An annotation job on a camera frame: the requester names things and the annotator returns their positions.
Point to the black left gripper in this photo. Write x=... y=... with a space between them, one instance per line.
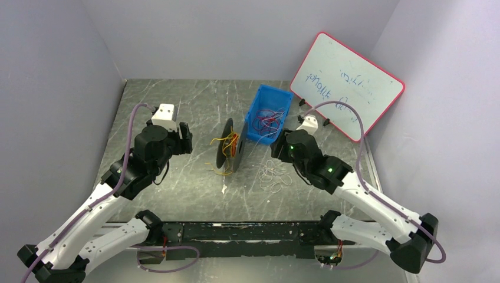
x=183 y=138

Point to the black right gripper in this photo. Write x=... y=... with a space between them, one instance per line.
x=279 y=149

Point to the blue plastic bin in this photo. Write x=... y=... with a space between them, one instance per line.
x=267 y=114

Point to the grey perforated cable spool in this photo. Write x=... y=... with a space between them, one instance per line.
x=230 y=148

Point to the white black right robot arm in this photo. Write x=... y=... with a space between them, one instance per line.
x=405 y=236

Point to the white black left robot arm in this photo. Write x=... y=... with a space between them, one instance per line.
x=73 y=250

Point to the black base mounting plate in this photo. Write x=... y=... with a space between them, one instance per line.
x=236 y=250

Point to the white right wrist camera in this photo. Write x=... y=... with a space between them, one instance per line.
x=308 y=123

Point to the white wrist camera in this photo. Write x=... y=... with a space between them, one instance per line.
x=166 y=116
x=308 y=123

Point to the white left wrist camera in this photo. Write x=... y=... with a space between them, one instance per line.
x=166 y=116

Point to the white board red frame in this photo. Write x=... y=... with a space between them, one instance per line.
x=350 y=89

